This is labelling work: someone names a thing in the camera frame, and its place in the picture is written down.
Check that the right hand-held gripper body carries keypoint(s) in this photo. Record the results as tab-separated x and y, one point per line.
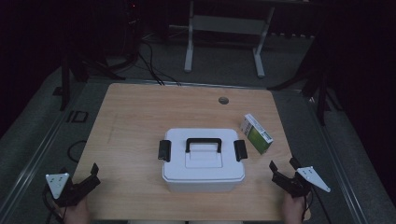
303	182

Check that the green and white medicine box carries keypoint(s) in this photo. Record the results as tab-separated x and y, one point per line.
256	135

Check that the white metal stand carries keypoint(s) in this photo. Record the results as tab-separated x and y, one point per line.
229	25

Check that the black tripod stand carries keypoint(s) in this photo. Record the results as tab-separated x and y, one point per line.
314	84
77	68

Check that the black floor bracket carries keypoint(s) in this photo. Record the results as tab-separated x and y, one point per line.
77	116

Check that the round grey table grommet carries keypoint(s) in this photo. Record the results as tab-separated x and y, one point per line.
223	100

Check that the person's left hand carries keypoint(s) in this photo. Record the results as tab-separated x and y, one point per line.
77	213

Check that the person's right hand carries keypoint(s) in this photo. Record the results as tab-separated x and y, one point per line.
292	210

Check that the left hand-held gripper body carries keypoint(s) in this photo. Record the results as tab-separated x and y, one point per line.
67	189

